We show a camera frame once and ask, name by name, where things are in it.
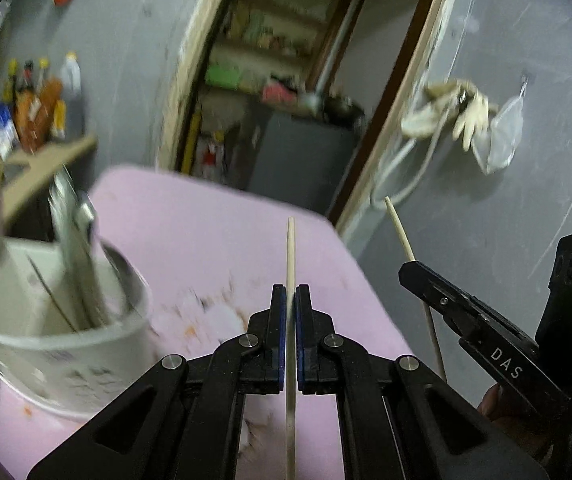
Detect wooden chopstick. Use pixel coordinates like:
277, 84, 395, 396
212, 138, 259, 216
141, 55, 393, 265
284, 217, 298, 480
384, 196, 448, 382

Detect pink floral table cover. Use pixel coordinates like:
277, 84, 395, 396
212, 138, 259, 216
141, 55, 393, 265
0, 167, 417, 480

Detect wooden door frame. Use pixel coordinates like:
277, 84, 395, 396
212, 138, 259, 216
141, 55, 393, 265
158, 0, 455, 242

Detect clear plastic bag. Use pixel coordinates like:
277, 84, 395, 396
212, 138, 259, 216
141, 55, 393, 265
471, 95, 525, 177

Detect slim metal utensil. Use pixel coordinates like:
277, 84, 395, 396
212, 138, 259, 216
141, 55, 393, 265
47, 165, 98, 329

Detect green box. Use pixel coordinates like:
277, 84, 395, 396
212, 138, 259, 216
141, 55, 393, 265
204, 62, 243, 89

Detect wide metal utensil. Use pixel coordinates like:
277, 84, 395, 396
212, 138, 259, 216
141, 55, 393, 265
73, 199, 113, 327

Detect person's right hand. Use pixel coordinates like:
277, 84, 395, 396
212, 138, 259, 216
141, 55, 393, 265
478, 383, 572, 457

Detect white cable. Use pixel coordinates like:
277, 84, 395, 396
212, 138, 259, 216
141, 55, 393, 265
368, 105, 453, 209

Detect white plastic utensil holder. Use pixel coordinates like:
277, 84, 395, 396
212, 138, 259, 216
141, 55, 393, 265
0, 232, 153, 422

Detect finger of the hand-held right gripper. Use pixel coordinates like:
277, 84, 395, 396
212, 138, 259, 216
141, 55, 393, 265
397, 259, 493, 342

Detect metal pipe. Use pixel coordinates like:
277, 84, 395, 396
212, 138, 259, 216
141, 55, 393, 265
316, 0, 363, 102

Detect yellow bottle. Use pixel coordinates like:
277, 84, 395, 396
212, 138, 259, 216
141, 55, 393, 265
185, 112, 203, 172

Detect grey metal cabinet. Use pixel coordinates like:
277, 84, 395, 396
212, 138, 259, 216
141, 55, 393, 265
245, 105, 363, 212

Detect cream rubber glove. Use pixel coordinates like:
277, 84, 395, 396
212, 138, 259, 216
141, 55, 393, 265
453, 87, 500, 152
401, 77, 468, 139

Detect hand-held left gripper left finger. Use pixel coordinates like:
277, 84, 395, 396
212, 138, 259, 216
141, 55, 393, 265
26, 284, 288, 480

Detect red cloth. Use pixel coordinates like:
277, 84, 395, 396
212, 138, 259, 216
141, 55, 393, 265
261, 82, 298, 104

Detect row of sauce bottles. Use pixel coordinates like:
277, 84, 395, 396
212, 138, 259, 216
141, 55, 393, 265
0, 51, 85, 162

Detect wooden shelf unit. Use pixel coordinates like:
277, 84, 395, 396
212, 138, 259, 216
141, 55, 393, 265
210, 0, 348, 97

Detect dark wok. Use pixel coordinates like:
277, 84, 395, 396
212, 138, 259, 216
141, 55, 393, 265
323, 95, 368, 127

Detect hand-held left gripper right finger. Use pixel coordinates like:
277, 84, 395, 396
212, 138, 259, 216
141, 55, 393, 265
295, 284, 551, 480

